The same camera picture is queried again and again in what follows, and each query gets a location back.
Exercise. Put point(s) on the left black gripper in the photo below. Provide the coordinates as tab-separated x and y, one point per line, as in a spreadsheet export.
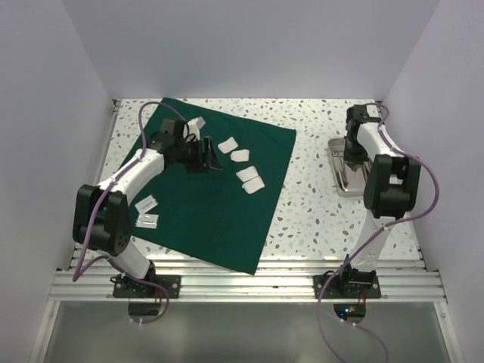
203	161

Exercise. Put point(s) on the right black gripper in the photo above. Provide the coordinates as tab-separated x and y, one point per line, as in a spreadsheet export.
354	161

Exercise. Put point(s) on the white gauze pad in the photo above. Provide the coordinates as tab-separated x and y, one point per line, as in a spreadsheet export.
247	174
240	156
253	185
228	145

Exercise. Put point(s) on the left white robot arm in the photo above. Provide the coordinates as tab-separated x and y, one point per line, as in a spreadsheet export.
102	220

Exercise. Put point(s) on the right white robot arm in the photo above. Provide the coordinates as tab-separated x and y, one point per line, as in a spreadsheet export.
390	191

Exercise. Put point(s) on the green surgical drape cloth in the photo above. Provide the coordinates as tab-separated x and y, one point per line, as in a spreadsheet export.
208	215

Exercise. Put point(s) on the stainless steel tray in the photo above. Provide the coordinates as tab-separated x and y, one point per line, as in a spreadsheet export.
348	182

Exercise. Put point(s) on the white labelled packet upper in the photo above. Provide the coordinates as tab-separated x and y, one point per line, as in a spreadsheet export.
147	204

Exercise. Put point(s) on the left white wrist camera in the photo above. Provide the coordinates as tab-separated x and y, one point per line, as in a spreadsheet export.
194	127

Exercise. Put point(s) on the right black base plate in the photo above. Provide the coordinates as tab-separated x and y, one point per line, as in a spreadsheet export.
346	287

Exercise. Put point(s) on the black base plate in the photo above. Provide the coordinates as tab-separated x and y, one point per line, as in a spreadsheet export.
161	285
346	287

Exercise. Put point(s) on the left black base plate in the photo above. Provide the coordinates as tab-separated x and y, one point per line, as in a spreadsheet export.
161	285

